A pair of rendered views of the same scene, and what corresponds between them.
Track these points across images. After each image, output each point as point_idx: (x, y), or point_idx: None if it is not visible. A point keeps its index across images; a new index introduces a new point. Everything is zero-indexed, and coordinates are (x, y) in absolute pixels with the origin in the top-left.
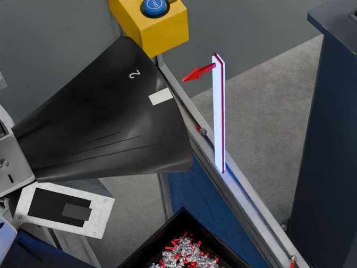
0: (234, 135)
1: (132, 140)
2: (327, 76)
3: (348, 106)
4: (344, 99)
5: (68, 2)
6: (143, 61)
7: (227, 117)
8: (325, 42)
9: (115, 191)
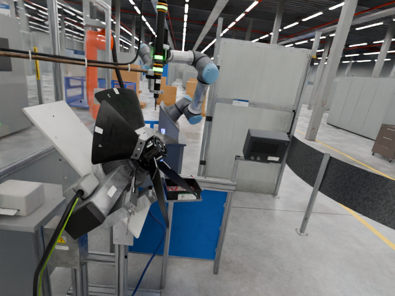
0: (106, 231)
1: (167, 138)
2: None
3: (164, 161)
4: (163, 160)
5: (56, 183)
6: (153, 129)
7: (99, 229)
8: None
9: None
